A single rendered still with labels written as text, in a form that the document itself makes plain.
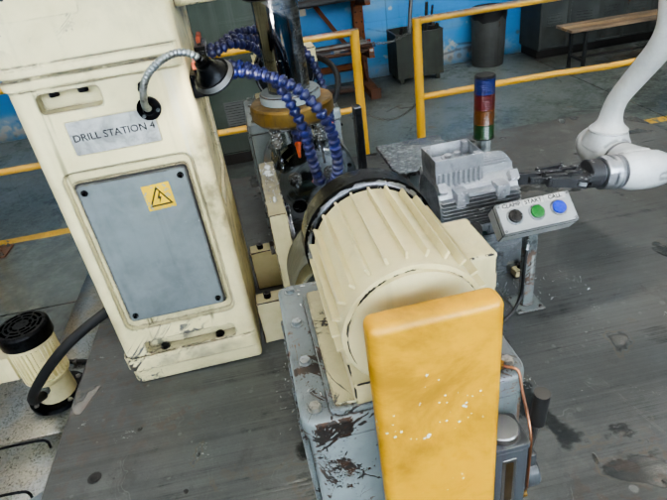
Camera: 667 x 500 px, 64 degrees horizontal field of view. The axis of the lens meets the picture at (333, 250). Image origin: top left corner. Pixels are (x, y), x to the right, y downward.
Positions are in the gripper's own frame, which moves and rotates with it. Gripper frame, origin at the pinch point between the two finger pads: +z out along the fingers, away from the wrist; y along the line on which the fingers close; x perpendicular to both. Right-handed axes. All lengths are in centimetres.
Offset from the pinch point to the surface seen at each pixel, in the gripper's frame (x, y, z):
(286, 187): 7, -21, 59
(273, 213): -3, 14, 66
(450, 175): -4.8, 5.4, 23.4
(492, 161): -6.1, 2.0, 11.2
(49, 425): 80, -16, 137
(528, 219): -1.3, 23.6, 12.5
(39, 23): -41, 18, 101
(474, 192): -1.2, 8.7, 18.1
